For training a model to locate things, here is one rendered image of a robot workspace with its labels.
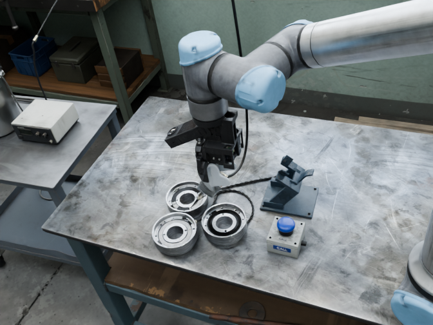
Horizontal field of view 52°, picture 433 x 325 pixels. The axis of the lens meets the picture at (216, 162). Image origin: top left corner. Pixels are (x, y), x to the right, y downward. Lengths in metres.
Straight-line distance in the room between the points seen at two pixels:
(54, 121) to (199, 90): 0.94
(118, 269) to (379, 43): 0.99
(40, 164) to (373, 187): 1.07
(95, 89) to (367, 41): 2.25
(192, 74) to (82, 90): 2.08
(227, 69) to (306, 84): 1.99
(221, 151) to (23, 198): 1.53
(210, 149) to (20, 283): 1.52
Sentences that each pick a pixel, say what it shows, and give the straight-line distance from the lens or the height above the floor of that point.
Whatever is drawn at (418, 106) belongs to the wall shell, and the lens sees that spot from 2.69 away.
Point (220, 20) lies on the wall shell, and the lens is 2.66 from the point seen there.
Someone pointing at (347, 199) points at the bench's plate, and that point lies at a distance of 1.13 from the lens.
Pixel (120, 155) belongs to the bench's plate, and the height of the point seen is 0.80.
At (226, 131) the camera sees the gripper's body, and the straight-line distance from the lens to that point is 0.85.
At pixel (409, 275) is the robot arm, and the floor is 1.03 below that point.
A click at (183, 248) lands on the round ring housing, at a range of 1.02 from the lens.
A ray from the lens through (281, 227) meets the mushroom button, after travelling 0.97.
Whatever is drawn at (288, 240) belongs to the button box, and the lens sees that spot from 0.99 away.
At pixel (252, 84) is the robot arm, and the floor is 1.25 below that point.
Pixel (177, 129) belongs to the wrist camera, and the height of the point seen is 1.07.
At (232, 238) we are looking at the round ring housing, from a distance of 1.01.
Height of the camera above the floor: 1.63
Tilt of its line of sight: 42 degrees down
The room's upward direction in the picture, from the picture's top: 9 degrees counter-clockwise
